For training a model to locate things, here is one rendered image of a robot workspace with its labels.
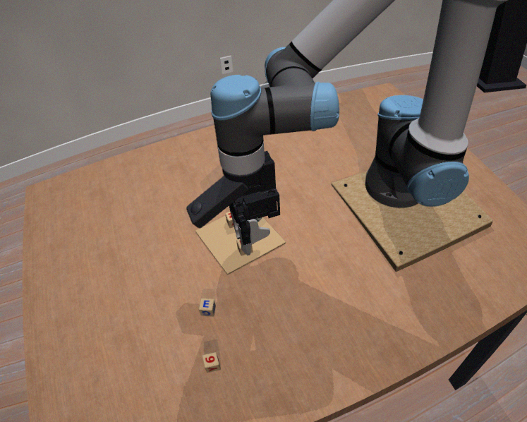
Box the tan square mat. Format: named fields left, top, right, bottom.
left=195, top=215, right=286, bottom=275

